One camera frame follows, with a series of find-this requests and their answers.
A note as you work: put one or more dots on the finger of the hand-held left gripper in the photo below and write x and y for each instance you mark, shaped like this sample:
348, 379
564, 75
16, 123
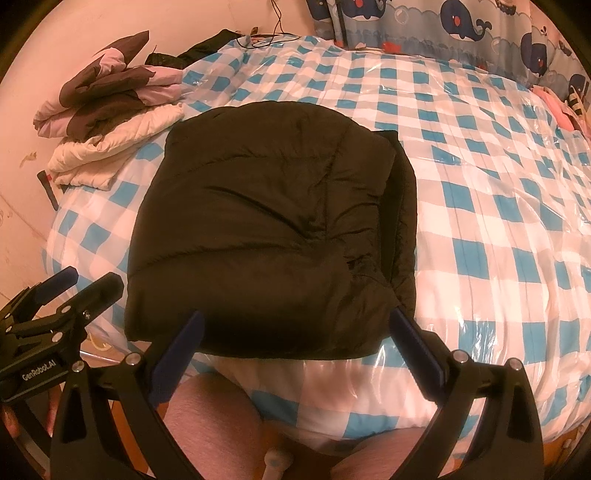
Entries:
94, 295
46, 290

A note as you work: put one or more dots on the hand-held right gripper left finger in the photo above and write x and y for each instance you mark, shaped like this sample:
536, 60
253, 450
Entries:
178, 355

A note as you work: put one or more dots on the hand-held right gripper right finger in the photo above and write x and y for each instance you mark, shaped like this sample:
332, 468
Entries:
418, 353

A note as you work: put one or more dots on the black puffer jacket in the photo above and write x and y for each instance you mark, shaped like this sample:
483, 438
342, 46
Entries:
254, 207

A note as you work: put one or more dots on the person's left leg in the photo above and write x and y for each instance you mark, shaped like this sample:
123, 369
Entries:
212, 415

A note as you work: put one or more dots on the blue white checked quilt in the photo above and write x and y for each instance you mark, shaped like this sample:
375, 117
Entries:
485, 230

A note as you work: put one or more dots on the white jacket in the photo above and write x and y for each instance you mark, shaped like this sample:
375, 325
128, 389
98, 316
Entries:
101, 152

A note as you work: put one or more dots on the small white object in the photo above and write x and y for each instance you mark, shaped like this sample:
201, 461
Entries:
275, 464

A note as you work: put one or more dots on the brown pink jacket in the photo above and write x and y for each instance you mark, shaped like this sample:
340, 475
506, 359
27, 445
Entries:
111, 83

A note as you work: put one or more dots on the black clothing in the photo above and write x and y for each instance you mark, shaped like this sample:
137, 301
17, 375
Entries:
207, 46

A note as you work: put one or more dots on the pink clothing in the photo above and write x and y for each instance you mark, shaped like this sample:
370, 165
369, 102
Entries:
554, 108

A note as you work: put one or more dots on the striped cloth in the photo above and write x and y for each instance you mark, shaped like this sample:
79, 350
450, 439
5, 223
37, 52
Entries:
576, 99

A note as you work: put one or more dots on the whale print curtain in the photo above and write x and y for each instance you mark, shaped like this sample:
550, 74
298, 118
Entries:
415, 27

